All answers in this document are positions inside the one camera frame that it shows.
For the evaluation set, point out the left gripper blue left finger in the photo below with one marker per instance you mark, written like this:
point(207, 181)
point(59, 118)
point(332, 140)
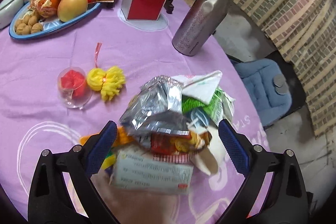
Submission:
point(97, 148)

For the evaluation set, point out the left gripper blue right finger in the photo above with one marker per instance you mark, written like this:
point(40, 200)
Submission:
point(236, 151)

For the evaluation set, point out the paper cup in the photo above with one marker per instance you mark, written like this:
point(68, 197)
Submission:
point(209, 159)

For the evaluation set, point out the foil snack bag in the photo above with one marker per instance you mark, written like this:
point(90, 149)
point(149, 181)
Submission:
point(155, 120)

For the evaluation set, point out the green tea carton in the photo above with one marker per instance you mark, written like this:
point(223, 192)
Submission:
point(221, 107)

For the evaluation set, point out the white paper napkin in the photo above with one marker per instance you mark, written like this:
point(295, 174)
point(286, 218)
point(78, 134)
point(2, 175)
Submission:
point(200, 87)

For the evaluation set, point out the yellow yarn pompom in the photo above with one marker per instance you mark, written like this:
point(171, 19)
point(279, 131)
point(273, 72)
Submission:
point(106, 82)

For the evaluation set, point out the clear cup red jelly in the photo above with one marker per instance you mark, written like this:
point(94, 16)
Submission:
point(73, 89)

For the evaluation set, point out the purple printed tablecloth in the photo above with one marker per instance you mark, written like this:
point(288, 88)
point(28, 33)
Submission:
point(33, 117)

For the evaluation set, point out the blue cushioned chair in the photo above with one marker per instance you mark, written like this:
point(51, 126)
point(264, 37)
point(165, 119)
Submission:
point(267, 88)

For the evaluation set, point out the blue oval fruit plate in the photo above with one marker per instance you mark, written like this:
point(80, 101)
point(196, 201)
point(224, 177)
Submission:
point(50, 25)

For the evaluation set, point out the yellow apple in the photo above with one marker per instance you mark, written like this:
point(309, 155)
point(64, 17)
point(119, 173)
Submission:
point(70, 9)

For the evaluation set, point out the pile of walnuts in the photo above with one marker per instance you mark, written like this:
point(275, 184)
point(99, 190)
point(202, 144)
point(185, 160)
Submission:
point(29, 24)

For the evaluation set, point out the steel thermos bottle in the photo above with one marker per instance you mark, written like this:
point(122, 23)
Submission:
point(199, 24)

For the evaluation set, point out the wrapped orange in bag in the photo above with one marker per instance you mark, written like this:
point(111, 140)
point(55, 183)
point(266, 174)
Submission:
point(45, 8)

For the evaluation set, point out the white enamel lidded pot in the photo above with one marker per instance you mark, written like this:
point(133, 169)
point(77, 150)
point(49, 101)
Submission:
point(8, 10)

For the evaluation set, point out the brick pattern curtain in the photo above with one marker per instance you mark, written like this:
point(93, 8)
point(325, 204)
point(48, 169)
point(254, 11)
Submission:
point(303, 31)

